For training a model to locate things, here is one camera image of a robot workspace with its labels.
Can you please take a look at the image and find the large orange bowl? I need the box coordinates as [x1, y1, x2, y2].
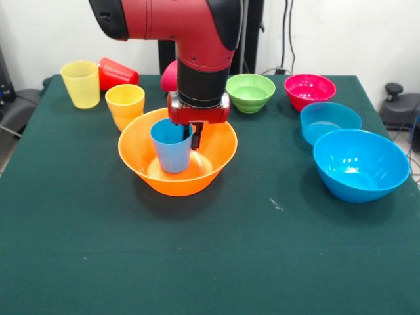
[117, 107, 239, 198]

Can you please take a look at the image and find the black equipment box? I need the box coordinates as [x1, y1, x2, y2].
[0, 45, 17, 102]

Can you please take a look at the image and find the small yellow orange cup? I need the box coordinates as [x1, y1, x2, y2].
[104, 83, 146, 133]

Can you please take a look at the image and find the pink cup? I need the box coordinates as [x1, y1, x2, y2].
[160, 61, 180, 93]

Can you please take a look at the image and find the pink bowl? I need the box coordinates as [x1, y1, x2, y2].
[283, 73, 337, 113]

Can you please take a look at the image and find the large blue bowl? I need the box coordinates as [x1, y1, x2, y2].
[312, 129, 411, 204]

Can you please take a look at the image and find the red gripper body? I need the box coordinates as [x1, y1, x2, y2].
[167, 91, 232, 125]

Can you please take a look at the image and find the red cup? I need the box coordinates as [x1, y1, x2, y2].
[97, 57, 140, 92]

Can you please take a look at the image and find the blue cup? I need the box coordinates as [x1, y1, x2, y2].
[150, 118, 194, 175]

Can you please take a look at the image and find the dark green table cloth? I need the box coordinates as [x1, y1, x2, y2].
[0, 73, 420, 315]

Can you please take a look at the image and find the light blue shallow bowl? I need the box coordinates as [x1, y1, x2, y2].
[299, 101, 363, 146]

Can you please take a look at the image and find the black wall cable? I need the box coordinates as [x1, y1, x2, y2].
[281, 0, 298, 72]

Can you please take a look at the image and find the green bowl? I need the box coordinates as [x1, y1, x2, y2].
[225, 73, 276, 114]

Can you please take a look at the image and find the pale yellow cup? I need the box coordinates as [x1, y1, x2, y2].
[60, 60, 100, 110]

